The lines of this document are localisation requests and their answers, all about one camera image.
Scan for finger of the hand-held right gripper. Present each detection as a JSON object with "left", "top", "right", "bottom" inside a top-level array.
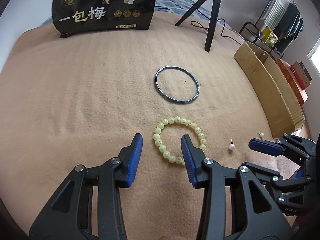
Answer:
[
  {"left": 246, "top": 162, "right": 312, "bottom": 203},
  {"left": 248, "top": 133, "right": 320, "bottom": 166}
]

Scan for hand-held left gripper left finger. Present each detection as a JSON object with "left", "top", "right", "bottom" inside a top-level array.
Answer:
[{"left": 29, "top": 133, "right": 143, "bottom": 240}]

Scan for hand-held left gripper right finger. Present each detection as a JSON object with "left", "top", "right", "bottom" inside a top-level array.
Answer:
[{"left": 180, "top": 134, "right": 294, "bottom": 240}]

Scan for pale green bead bracelet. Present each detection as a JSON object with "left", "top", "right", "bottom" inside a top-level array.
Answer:
[{"left": 152, "top": 116, "right": 207, "bottom": 166}]

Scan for cardboard box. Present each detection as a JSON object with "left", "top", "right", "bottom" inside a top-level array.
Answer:
[{"left": 234, "top": 41, "right": 306, "bottom": 140}]

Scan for orange cloth covered bench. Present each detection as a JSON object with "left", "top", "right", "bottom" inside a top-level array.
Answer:
[{"left": 275, "top": 59, "right": 309, "bottom": 107}]

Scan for dark thin bangle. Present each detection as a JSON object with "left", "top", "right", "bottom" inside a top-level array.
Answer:
[{"left": 153, "top": 65, "right": 201, "bottom": 104}]

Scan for red flat box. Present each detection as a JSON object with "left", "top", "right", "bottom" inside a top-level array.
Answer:
[{"left": 290, "top": 61, "right": 313, "bottom": 90}]

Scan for yellow box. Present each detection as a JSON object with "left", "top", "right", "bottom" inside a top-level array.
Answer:
[{"left": 261, "top": 26, "right": 279, "bottom": 47}]

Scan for black clothes rack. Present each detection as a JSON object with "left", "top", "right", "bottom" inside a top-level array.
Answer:
[{"left": 239, "top": 0, "right": 304, "bottom": 61}]

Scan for dark hanging clothes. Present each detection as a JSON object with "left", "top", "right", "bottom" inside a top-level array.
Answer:
[{"left": 277, "top": 2, "right": 304, "bottom": 54}]

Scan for black tripod stand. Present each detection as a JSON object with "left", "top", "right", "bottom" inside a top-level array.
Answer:
[{"left": 174, "top": 0, "right": 226, "bottom": 53}]

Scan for striped hanging cloth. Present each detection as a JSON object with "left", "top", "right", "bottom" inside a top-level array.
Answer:
[{"left": 262, "top": 0, "right": 293, "bottom": 28}]

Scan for black printed bag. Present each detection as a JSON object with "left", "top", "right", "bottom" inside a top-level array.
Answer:
[{"left": 51, "top": 0, "right": 158, "bottom": 38}]

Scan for blue patterned bed sheet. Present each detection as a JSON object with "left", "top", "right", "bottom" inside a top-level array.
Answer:
[{"left": 154, "top": 0, "right": 213, "bottom": 22}]

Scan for black power cable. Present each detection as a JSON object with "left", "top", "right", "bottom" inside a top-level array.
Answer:
[{"left": 191, "top": 17, "right": 242, "bottom": 42}]

